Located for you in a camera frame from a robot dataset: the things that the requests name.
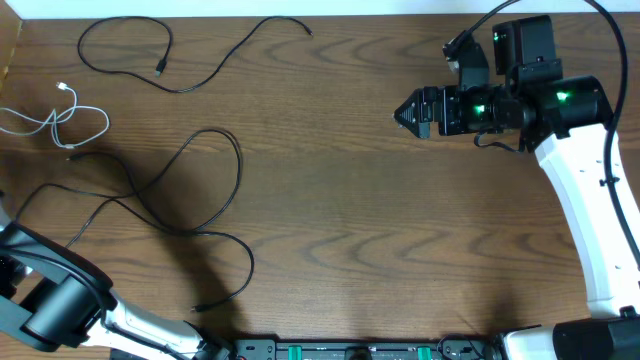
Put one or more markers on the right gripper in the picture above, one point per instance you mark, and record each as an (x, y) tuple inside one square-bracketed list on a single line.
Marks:
[(447, 96)]

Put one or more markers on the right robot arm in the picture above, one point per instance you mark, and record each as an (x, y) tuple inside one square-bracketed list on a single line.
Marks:
[(568, 125)]

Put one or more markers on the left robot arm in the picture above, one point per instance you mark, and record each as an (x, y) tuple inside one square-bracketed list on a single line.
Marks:
[(52, 297)]

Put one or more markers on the wooden side panel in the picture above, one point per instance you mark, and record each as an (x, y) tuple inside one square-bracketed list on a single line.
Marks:
[(10, 29)]

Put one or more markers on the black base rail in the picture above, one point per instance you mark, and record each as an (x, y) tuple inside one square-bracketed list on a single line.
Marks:
[(452, 347)]

